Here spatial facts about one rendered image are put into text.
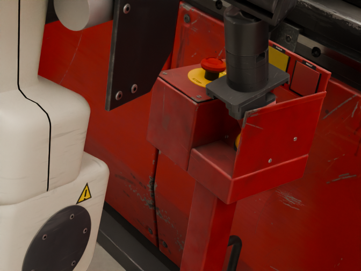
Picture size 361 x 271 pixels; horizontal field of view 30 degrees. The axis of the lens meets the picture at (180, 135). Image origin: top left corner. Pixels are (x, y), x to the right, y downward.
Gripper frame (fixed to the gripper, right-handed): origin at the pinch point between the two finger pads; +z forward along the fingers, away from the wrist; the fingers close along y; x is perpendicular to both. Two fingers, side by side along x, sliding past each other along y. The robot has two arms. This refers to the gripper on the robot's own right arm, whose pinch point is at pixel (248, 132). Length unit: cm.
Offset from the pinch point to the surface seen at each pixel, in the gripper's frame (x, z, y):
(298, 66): 0.8, -6.1, 10.7
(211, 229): 2.7, 18.1, -6.1
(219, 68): 8.2, -6.5, 1.7
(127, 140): 56, 40, 9
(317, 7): 10.3, -6.8, 24.5
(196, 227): 5.6, 19.5, -6.9
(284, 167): -4.6, 5.4, 2.8
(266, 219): 10.3, 34.8, 12.9
